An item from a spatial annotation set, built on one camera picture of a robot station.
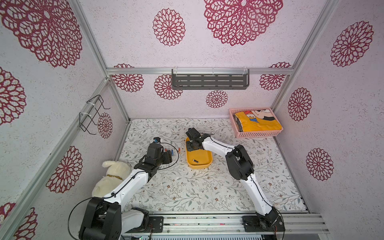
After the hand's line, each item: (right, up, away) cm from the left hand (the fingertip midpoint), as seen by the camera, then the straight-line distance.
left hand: (166, 153), depth 88 cm
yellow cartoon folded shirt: (+61, +20, +21) cm, 67 cm away
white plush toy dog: (-27, -9, -6) cm, 29 cm away
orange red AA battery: (+6, 0, +15) cm, 16 cm away
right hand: (+12, +4, +16) cm, 21 cm away
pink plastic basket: (+57, +20, +19) cm, 63 cm away
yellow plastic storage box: (+23, -4, +12) cm, 26 cm away
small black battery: (+17, -6, +8) cm, 20 cm away
